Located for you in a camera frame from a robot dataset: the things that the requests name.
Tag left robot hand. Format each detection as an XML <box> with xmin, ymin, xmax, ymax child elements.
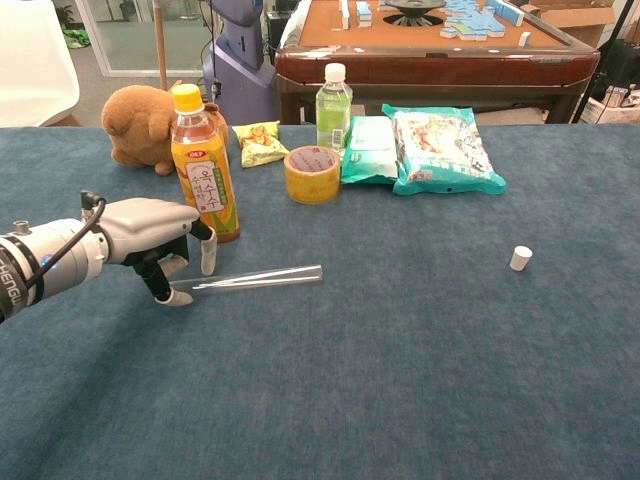
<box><xmin>97</xmin><ymin>197</ymin><xmax>219</xmax><ymax>307</ymax></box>

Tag clear glass test tube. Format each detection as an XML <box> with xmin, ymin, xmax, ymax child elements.
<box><xmin>169</xmin><ymin>264</ymin><xmax>324</xmax><ymax>294</ymax></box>

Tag white tube cap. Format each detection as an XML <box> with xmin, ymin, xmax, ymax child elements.
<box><xmin>509</xmin><ymin>245</ymin><xmax>533</xmax><ymax>273</ymax></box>

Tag corn tea bottle yellow cap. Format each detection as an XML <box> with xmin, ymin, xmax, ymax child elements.
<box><xmin>170</xmin><ymin>83</ymin><xmax>242</xmax><ymax>245</ymax></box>

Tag brown capybara plush toy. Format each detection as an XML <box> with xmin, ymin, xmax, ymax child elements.
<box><xmin>101</xmin><ymin>83</ymin><xmax>230</xmax><ymax>176</ymax></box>

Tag yellow snack bag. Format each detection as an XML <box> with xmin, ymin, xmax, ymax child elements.
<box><xmin>231</xmin><ymin>120</ymin><xmax>291</xmax><ymax>169</ymax></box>

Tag yellow tape roll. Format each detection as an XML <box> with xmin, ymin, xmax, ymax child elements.
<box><xmin>283</xmin><ymin>145</ymin><xmax>343</xmax><ymax>206</ymax></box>

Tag blue-grey machine base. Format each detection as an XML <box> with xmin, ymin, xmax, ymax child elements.
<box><xmin>202</xmin><ymin>0</ymin><xmax>279</xmax><ymax>125</ymax></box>

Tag white chair wooden legs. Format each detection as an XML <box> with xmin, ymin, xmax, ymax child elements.
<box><xmin>0</xmin><ymin>0</ymin><xmax>169</xmax><ymax>129</ymax></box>

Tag clear water bottle green label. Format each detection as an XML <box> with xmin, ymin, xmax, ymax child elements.
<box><xmin>315</xmin><ymin>62</ymin><xmax>354</xmax><ymax>156</ymax></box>

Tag green potted plant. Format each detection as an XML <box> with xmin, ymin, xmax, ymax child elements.
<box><xmin>52</xmin><ymin>3</ymin><xmax>76</xmax><ymax>31</ymax></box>

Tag teal wet wipes pack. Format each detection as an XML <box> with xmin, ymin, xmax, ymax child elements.
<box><xmin>340</xmin><ymin>115</ymin><xmax>400</xmax><ymax>186</ymax></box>

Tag white cloth bundle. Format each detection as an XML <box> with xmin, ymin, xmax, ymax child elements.
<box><xmin>279</xmin><ymin>0</ymin><xmax>314</xmax><ymax>50</ymax></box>

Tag blue felt table mat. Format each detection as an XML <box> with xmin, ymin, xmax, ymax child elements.
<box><xmin>0</xmin><ymin>123</ymin><xmax>640</xmax><ymax>480</ymax></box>

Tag teal noodle package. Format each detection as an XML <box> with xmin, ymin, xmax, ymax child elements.
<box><xmin>381</xmin><ymin>103</ymin><xmax>508</xmax><ymax>197</ymax></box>

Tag brown mahjong table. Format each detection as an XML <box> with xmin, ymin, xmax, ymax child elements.
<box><xmin>274</xmin><ymin>0</ymin><xmax>601</xmax><ymax>125</ymax></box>

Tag black mahjong dice dome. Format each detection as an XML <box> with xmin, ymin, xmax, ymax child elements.
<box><xmin>382</xmin><ymin>0</ymin><xmax>448</xmax><ymax>26</ymax></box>

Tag blue white mahjong tile row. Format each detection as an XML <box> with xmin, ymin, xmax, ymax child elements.
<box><xmin>487</xmin><ymin>0</ymin><xmax>526</xmax><ymax>28</ymax></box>

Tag brown cardboard box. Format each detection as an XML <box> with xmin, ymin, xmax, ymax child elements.
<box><xmin>529</xmin><ymin>0</ymin><xmax>619</xmax><ymax>49</ymax></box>

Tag white box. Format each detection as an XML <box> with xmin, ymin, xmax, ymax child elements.
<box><xmin>582</xmin><ymin>83</ymin><xmax>640</xmax><ymax>125</ymax></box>

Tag black tripod stand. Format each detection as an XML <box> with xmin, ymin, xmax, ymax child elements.
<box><xmin>572</xmin><ymin>0</ymin><xmax>640</xmax><ymax>124</ymax></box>

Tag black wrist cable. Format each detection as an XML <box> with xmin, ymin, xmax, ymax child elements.
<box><xmin>29</xmin><ymin>189</ymin><xmax>108</xmax><ymax>301</ymax></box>

